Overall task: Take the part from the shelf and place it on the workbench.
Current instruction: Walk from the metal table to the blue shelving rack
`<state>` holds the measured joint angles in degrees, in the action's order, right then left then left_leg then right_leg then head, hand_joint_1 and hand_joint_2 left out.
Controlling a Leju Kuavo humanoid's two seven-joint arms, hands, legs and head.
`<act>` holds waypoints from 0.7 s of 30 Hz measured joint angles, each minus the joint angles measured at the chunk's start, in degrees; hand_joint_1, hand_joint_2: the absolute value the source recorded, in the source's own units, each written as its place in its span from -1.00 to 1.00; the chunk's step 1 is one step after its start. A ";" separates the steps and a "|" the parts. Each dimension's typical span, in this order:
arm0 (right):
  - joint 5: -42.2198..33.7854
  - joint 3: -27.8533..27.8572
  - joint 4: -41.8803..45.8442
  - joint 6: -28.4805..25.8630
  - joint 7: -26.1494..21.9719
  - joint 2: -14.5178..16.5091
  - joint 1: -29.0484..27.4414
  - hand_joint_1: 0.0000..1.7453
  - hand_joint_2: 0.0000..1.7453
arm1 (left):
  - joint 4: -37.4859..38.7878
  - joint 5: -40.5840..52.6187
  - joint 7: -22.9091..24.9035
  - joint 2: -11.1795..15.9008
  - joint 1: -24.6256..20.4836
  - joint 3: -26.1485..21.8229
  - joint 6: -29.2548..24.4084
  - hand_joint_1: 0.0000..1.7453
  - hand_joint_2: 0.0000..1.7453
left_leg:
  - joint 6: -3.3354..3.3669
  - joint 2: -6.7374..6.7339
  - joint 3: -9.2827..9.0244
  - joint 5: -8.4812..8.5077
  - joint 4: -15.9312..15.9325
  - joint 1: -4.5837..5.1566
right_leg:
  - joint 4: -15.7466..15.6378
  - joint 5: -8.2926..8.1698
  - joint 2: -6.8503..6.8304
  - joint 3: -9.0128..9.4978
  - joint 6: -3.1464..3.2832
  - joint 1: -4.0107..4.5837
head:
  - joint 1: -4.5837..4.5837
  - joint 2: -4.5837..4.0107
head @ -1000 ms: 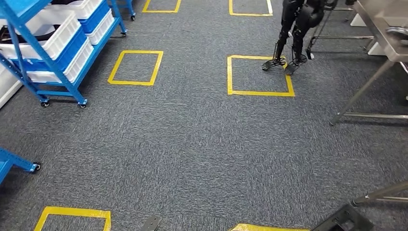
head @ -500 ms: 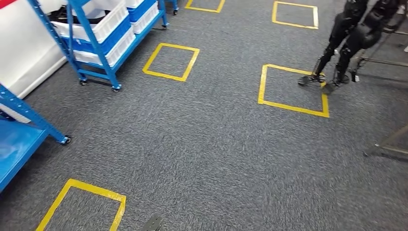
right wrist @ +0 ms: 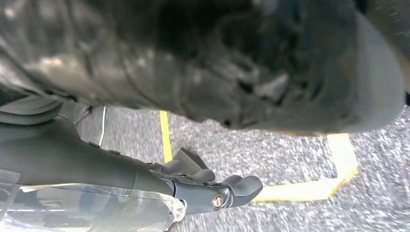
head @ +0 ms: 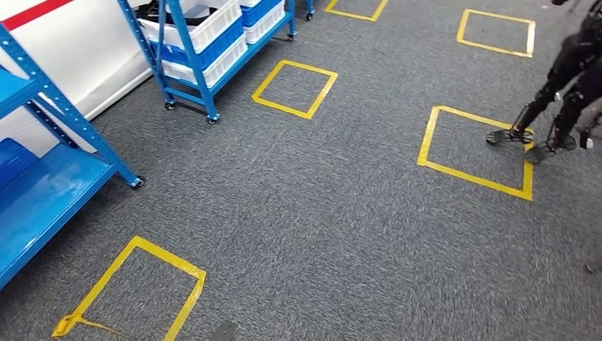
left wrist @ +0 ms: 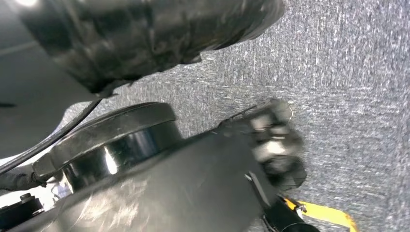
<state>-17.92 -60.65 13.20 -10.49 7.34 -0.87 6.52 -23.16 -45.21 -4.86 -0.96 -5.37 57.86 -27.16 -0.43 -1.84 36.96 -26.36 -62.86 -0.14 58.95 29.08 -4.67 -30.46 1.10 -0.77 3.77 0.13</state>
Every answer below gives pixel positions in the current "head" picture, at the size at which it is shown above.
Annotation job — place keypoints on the black humanoid robot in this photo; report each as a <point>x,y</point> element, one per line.
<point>569,61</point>

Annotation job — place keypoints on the white car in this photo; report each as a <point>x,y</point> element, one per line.
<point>70,61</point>

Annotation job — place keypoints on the red barrier belt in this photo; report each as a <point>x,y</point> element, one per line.
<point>33,12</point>

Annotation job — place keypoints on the black plastic parts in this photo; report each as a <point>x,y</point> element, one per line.
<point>148,12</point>

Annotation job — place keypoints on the white plastic bin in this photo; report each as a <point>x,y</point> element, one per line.
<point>225,63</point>
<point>268,26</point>
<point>211,26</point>

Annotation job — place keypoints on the yellow floor tape square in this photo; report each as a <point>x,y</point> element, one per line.
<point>188,306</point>
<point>324,89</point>

